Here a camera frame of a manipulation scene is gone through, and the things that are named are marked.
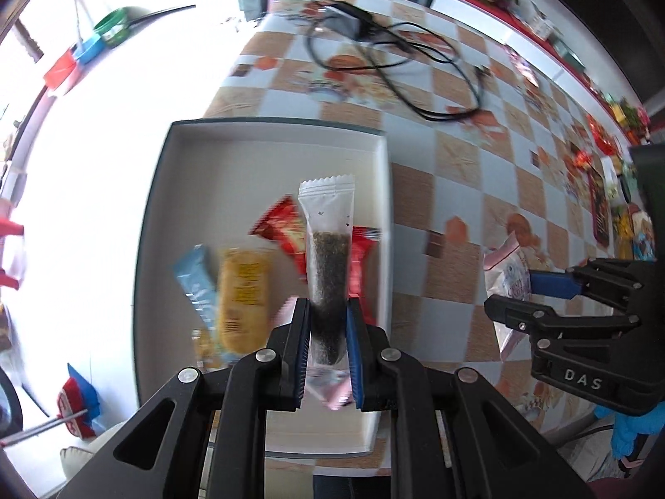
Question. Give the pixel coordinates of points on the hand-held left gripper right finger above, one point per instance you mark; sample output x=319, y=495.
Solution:
x=356, y=353

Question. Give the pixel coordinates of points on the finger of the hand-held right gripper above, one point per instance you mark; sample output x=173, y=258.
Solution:
x=553, y=283
x=512, y=312

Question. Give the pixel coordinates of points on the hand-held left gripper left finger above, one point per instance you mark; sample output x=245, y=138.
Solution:
x=300, y=353

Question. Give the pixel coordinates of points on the pink white snack packet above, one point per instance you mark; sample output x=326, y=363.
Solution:
x=506, y=275

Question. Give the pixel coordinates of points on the yellow snack packet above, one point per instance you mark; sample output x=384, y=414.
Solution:
x=241, y=296

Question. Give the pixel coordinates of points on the shiny red snack packet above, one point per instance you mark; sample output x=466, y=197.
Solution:
x=363, y=265

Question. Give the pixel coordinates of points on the gold snack packet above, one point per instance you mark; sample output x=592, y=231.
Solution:
x=205, y=348

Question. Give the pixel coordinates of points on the clear stick packet dark tea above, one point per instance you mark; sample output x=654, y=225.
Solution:
x=327, y=249

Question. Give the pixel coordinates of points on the red patterned snack packet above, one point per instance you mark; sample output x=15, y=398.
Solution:
x=283, y=228

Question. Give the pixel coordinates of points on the light blue snack packet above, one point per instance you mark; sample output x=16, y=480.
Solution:
x=195, y=275

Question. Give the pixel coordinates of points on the white cardboard box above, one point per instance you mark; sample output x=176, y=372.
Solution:
x=234, y=166

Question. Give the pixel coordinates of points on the person's right hand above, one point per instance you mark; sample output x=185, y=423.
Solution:
x=628, y=434

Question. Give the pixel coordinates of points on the dark red rectangular tray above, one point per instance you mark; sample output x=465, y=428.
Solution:
x=598, y=208

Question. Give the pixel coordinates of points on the blue printed snack bag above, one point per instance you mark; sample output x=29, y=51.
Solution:
x=644, y=241

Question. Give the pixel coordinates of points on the small red candy packet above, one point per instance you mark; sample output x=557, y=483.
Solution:
x=582, y=158

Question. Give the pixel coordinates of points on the red foil packet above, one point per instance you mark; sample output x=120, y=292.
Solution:
x=602, y=138

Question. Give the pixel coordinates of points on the pink patterned snack packet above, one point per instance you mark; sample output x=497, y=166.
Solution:
x=524, y=67

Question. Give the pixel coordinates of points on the red blue fabric item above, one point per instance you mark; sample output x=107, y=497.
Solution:
x=78, y=400

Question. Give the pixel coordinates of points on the white cloth bundle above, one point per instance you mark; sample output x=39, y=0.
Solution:
x=85, y=457

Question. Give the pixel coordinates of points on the red plastic stool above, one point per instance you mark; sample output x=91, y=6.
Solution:
x=10, y=231

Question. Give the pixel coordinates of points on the black charger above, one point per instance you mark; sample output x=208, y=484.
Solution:
x=345, y=23

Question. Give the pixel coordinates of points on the blue plastic container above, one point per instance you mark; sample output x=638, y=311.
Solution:
x=89, y=49

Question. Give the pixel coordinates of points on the red plastic container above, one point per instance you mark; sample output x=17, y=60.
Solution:
x=61, y=70

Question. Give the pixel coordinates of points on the green plastic basin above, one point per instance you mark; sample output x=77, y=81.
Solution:
x=111, y=28

